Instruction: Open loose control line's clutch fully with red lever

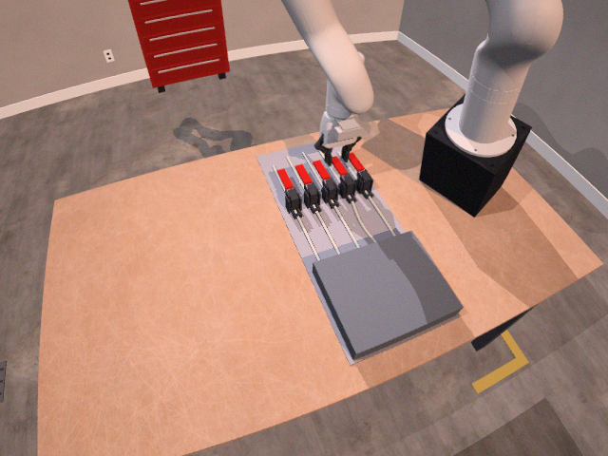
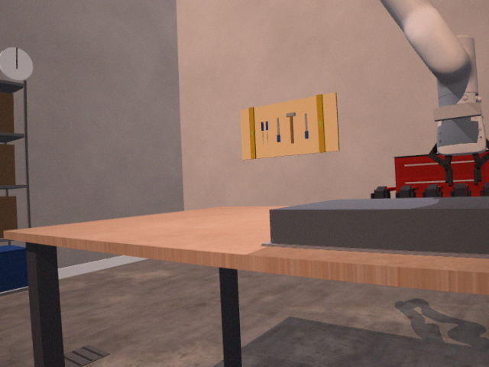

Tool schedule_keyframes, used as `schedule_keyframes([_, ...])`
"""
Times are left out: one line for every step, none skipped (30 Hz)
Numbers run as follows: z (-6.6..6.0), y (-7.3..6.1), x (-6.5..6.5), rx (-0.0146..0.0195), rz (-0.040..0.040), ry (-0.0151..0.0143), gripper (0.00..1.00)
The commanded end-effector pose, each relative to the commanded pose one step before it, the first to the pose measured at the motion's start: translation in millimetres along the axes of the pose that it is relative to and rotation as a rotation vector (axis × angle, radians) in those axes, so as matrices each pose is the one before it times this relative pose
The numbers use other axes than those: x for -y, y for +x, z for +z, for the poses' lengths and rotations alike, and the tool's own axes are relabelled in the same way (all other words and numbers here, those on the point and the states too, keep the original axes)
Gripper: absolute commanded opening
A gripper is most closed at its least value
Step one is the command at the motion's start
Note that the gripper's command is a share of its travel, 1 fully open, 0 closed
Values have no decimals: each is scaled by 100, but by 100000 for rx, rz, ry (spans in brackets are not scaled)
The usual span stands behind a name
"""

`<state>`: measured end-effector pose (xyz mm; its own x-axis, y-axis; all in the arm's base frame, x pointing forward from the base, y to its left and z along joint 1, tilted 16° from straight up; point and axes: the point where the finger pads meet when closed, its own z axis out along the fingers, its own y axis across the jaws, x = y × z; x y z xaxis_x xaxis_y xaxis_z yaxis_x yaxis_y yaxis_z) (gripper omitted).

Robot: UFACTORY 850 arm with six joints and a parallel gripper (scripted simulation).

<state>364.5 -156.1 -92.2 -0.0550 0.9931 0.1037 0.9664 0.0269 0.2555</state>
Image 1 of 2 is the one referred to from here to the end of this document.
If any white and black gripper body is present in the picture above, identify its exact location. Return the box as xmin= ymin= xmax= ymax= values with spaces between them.
xmin=319 ymin=111 xmax=357 ymax=148

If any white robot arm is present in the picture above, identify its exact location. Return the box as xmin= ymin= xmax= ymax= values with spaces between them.
xmin=281 ymin=0 xmax=563 ymax=158

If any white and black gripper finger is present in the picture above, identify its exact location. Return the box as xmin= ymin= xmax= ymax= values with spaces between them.
xmin=341 ymin=137 xmax=362 ymax=162
xmin=314 ymin=134 xmax=333 ymax=166

